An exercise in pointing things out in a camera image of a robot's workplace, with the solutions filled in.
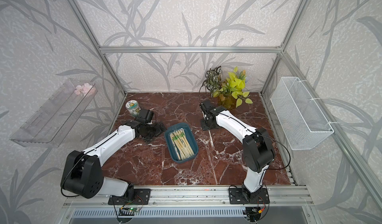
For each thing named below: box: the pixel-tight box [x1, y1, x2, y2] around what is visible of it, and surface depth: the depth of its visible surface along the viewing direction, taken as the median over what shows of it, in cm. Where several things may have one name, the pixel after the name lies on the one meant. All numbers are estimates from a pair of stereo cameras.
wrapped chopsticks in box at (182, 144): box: [173, 128, 195, 161], surface depth 93 cm
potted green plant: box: [198, 65, 253, 111], surface depth 97 cm
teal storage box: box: [164, 122, 199, 164], surface depth 96 cm
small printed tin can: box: [125, 99, 140, 117], surface depth 105 cm
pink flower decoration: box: [74, 83, 96, 97], surface depth 77 cm
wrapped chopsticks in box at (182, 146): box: [169, 128, 195, 161], surface depth 93 cm
